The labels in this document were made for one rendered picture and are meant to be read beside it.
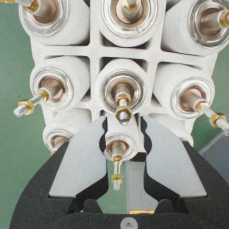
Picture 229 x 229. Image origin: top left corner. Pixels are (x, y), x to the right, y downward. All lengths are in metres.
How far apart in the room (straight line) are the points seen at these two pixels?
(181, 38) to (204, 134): 0.52
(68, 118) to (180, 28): 0.25
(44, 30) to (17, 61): 0.37
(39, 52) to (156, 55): 0.24
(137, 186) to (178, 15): 0.37
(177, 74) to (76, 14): 0.18
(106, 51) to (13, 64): 0.41
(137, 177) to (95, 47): 0.35
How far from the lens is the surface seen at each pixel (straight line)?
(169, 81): 0.23
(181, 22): 0.23
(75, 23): 0.22
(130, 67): 0.21
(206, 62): 0.33
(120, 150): 0.25
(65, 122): 0.27
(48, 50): 0.31
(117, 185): 0.21
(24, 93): 0.61
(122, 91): 0.19
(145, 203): 0.37
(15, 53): 0.59
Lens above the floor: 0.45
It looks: 62 degrees down
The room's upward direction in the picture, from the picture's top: 176 degrees counter-clockwise
